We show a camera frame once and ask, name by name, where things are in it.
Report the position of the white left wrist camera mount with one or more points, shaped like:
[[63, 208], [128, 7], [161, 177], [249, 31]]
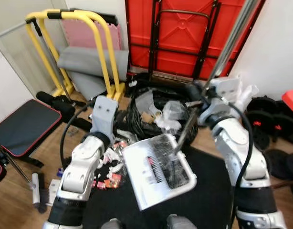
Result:
[[104, 114]]

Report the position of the grey rolled foam mat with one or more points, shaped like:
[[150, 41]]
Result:
[[84, 62]]

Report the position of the black weight bench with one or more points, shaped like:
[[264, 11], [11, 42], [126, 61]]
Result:
[[27, 126]]

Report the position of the grey left robot leg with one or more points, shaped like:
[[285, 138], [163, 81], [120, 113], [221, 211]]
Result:
[[112, 224]]

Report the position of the crumpled clear bubble wrap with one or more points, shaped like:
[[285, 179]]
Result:
[[174, 110]]

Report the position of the white plastic bag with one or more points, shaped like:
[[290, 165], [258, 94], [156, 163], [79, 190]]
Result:
[[246, 98]]

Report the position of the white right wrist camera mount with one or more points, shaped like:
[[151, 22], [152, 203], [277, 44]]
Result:
[[228, 89]]

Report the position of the brown cardboard piece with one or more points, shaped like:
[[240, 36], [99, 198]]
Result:
[[146, 117]]

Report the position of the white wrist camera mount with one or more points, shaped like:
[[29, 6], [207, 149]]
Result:
[[228, 89], [104, 114]]

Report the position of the white small box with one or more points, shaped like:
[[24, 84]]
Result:
[[53, 191]]

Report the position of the red table with brown legs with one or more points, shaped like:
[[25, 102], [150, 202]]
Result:
[[292, 100]]

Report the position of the grey right robot leg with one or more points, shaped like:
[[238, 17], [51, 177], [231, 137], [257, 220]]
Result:
[[181, 223]]

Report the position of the yellow steel exercise frame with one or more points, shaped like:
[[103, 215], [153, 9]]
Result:
[[36, 16]]

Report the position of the grey foam sheet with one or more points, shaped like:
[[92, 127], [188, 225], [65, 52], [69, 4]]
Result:
[[144, 101]]

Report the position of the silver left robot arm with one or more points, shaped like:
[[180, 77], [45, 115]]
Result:
[[79, 167]]

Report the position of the white plastic piece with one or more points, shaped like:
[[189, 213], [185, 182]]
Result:
[[115, 167]]

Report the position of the pink foam mat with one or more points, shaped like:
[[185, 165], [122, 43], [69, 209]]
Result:
[[79, 36]]

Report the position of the white tube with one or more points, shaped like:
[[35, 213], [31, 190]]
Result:
[[36, 191]]

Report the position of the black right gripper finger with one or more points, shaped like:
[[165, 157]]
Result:
[[196, 93]]

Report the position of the red snack packets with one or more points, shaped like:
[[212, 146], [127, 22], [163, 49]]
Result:
[[113, 180]]

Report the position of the grey robot leg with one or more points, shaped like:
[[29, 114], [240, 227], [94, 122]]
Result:
[[181, 223], [112, 224]]

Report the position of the black rubbish bag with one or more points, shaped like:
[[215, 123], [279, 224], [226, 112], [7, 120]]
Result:
[[137, 129]]

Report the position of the black weight plate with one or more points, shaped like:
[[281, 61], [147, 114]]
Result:
[[279, 164]]

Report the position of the folded red plastic table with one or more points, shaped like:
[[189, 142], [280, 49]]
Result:
[[180, 28]]

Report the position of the white foam wrap bundle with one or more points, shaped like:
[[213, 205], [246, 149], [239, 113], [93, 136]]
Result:
[[165, 125]]

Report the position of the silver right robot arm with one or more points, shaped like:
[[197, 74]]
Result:
[[237, 143]]

